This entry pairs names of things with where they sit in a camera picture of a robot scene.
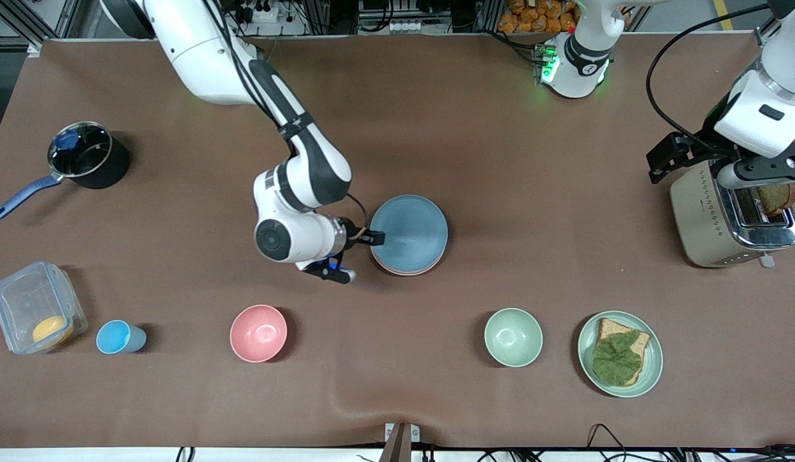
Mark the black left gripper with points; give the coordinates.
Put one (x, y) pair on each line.
(697, 150)

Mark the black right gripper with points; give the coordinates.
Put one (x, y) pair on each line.
(356, 235)

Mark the blue plate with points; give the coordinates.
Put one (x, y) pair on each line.
(410, 231)

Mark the pink plate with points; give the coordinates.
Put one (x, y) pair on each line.
(400, 272)

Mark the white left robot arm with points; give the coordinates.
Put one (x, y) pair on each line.
(580, 64)

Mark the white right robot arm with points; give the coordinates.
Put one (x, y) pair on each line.
(198, 58)

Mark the beige plate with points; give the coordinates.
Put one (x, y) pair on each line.
(410, 275)

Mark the beige chrome toaster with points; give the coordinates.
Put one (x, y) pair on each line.
(699, 224)

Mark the brown bread slice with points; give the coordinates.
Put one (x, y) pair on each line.
(777, 199)

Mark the brown table mat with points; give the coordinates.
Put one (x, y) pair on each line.
(397, 128)

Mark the pink bowl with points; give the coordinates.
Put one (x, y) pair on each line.
(258, 333)

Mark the green bowl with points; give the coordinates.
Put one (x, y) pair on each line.
(513, 337)

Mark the toast slice under lettuce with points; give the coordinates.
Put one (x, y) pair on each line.
(612, 328)

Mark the orange snack pile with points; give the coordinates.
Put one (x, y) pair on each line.
(535, 16)

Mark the green plate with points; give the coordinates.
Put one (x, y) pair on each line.
(654, 367)

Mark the white power strip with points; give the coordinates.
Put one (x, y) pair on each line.
(262, 14)
(407, 27)

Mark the green lettuce leaf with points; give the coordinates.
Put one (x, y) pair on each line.
(615, 360)

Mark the blue cup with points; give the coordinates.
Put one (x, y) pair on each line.
(115, 337)

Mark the orange round food piece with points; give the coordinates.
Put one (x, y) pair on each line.
(52, 330)

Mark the clear plastic container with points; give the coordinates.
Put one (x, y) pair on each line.
(25, 298)

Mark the metal mount bracket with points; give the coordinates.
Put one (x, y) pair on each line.
(400, 433)

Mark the aluminium frame strut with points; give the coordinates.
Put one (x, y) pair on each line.
(25, 19)

